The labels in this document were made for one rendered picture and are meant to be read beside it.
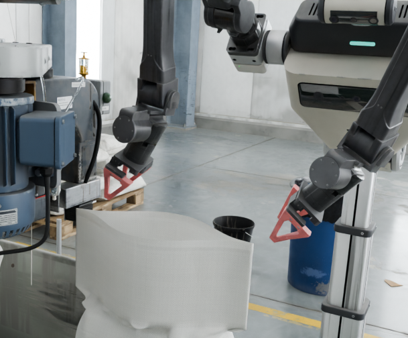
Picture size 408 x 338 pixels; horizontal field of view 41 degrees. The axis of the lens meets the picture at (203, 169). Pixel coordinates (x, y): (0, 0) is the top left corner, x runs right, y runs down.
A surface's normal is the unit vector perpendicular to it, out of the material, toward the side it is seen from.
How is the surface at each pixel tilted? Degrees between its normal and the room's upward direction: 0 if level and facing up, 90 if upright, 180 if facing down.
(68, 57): 92
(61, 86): 90
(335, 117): 130
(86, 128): 90
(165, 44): 99
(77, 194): 90
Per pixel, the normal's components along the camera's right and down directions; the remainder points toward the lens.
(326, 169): -0.57, -0.05
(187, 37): -0.44, 0.17
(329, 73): -0.24, -0.64
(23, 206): 0.92, 0.15
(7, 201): 0.66, 0.22
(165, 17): 0.81, 0.31
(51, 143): -0.04, 0.22
